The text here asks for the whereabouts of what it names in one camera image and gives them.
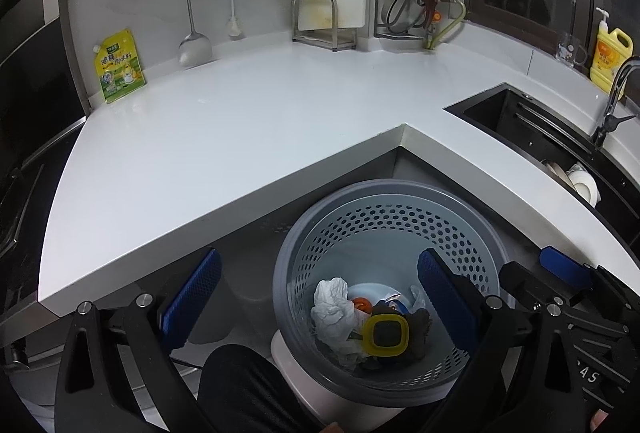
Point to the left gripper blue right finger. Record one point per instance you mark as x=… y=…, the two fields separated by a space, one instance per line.
x=454 y=298

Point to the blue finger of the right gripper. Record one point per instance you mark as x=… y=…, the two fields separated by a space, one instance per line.
x=528 y=290
x=562 y=265

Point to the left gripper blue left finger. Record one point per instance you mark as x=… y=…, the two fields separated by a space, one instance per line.
x=180 y=313

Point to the black cloth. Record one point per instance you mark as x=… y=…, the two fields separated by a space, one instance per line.
x=420 y=323

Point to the yellow rimmed black lid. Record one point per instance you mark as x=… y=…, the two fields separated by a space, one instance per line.
x=385 y=335

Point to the orange fruit peel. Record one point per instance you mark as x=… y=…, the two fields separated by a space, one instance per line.
x=362 y=304

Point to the white paper tissue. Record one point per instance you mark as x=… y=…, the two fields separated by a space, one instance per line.
x=336 y=319

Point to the grey perforated trash bin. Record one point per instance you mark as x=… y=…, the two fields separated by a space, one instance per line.
x=371 y=235

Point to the black kitchen sink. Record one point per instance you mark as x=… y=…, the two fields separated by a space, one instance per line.
x=534 y=131

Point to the person's left hand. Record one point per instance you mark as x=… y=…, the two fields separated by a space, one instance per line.
x=597 y=419

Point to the dishes in sink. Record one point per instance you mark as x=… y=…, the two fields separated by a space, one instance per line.
x=578 y=179

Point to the black sink faucet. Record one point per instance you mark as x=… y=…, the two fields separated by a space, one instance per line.
x=609 y=121

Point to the clear glass mug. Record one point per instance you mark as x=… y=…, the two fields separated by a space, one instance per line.
x=569 y=51

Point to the yellow dish soap bottle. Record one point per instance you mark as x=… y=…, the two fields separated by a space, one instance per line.
x=613 y=47

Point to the yellow green seasoning pouch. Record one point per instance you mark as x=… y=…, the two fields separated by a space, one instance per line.
x=118 y=67

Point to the steel spatula ladle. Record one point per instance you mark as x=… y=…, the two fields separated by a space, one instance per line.
x=195 y=49

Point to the black range hood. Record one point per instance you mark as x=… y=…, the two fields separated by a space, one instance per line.
x=36 y=37

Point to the steel cutting board stand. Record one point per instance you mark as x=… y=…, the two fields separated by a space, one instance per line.
x=324 y=32

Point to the glass pot lid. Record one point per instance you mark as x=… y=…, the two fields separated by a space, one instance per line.
x=402 y=16

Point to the yellow gas hose valve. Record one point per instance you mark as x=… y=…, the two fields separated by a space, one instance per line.
x=443 y=18

